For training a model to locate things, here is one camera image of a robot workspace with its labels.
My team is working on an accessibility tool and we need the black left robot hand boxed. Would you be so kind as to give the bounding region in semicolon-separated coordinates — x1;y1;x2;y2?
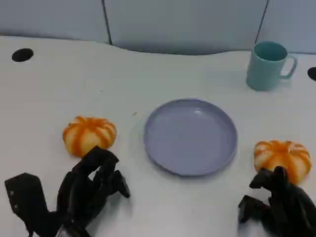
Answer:
56;145;131;237

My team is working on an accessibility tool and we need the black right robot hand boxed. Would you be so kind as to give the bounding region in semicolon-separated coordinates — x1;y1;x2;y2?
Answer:
238;166;316;237

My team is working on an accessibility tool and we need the orange white toy bread roll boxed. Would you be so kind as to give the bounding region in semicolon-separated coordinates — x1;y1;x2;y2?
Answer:
62;116;117;157
254;140;312;185

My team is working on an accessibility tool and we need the lilac plate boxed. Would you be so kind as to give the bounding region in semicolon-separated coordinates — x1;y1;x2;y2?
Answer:
143;98;238;177

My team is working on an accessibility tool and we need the pale green mug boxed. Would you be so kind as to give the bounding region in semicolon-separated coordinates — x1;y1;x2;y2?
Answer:
246;41;298;91

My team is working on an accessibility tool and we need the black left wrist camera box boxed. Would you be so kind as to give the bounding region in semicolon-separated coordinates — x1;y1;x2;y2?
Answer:
4;172;60;237

